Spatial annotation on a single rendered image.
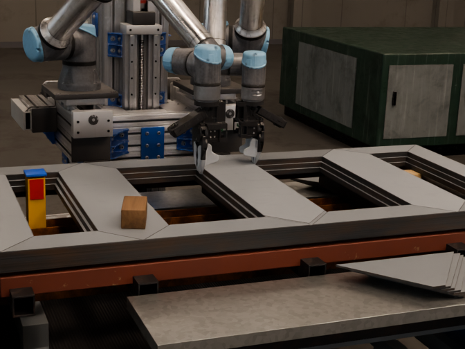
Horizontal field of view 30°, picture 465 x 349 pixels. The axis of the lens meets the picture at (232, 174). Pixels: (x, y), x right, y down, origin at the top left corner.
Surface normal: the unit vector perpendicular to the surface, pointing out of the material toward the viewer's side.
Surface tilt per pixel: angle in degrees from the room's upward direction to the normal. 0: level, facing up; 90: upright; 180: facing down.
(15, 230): 0
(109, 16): 90
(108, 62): 90
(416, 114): 90
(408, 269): 0
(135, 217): 90
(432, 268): 0
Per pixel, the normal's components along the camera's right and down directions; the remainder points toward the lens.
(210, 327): 0.04, -0.96
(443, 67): 0.35, 0.26
